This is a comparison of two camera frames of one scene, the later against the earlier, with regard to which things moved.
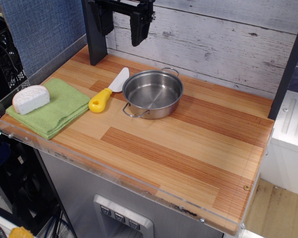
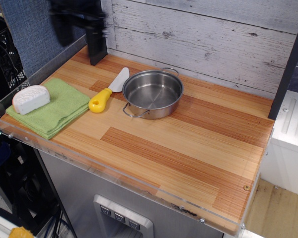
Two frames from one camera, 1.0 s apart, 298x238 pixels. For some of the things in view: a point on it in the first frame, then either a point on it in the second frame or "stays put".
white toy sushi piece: (28, 98) stays put
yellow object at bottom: (20, 232) stays put
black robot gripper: (139, 25) → (68, 13)
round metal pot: (152, 94) stays put
